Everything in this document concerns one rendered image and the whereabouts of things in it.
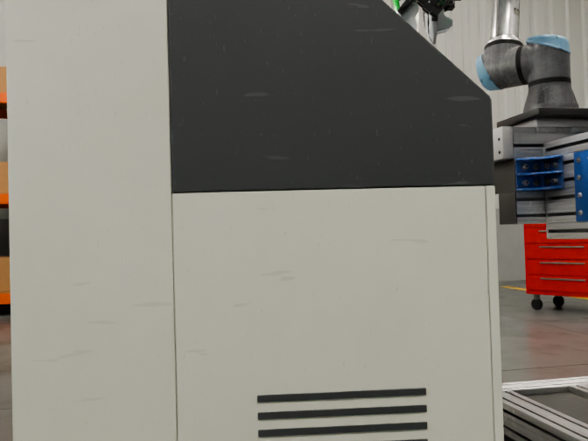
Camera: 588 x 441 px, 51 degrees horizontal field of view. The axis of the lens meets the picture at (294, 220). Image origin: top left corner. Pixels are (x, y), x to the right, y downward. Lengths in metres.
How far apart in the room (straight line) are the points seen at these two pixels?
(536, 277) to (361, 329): 4.68
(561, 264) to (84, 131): 4.85
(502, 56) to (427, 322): 1.07
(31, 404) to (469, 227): 0.82
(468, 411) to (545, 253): 4.54
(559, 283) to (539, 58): 3.84
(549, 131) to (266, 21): 1.00
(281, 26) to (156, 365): 0.64
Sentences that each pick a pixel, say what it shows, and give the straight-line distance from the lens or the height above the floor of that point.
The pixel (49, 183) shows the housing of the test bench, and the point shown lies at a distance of 1.15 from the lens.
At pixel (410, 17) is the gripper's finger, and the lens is 1.53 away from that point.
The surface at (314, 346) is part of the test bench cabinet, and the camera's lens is 1.11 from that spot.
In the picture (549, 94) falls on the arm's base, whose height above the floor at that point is 1.09.
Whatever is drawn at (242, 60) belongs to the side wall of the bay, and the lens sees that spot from 1.14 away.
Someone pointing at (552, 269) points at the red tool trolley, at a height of 0.36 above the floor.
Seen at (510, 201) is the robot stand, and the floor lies 0.79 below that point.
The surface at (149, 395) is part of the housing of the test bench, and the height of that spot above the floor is 0.44.
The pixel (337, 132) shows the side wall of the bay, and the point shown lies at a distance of 1.12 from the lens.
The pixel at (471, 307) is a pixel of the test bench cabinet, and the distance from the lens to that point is 1.16.
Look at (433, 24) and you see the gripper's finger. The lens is 1.69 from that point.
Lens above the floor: 0.71
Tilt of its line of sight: 1 degrees up
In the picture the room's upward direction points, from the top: 2 degrees counter-clockwise
